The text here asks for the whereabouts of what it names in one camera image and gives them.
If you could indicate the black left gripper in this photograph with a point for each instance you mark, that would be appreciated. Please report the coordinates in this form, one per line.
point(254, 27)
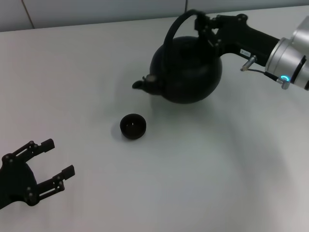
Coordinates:
point(17, 180)

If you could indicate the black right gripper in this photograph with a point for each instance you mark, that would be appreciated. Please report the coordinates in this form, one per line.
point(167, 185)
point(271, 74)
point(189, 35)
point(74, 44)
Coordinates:
point(248, 41)

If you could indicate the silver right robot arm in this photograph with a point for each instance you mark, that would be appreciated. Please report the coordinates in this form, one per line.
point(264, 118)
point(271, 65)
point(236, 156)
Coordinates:
point(285, 55)

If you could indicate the dark brown teacup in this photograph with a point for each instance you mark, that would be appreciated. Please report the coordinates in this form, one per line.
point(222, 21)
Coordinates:
point(132, 126)

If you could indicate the black round teapot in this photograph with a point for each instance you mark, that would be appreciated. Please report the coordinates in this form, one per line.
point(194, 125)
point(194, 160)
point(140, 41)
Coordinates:
point(188, 79)

